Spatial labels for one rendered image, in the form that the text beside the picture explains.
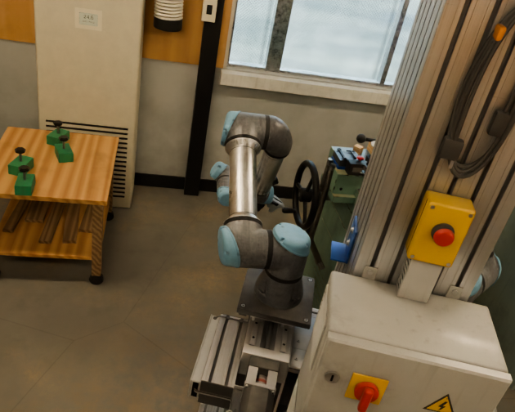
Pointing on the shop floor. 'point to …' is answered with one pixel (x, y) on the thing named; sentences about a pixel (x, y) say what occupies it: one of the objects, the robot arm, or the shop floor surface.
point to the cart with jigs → (49, 196)
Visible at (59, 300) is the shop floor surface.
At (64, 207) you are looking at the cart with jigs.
